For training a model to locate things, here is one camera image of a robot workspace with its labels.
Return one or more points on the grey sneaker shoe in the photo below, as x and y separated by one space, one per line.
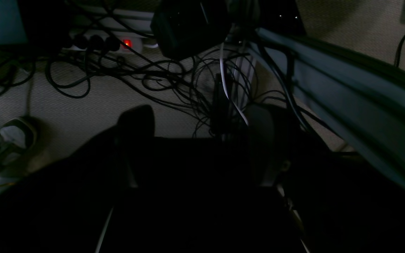
17 136

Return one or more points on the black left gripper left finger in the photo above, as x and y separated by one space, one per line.
135 131

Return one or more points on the black round table base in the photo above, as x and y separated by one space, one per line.
184 28

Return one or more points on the white power strip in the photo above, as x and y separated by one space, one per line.
101 42

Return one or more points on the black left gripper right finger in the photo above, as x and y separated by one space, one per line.
267 135

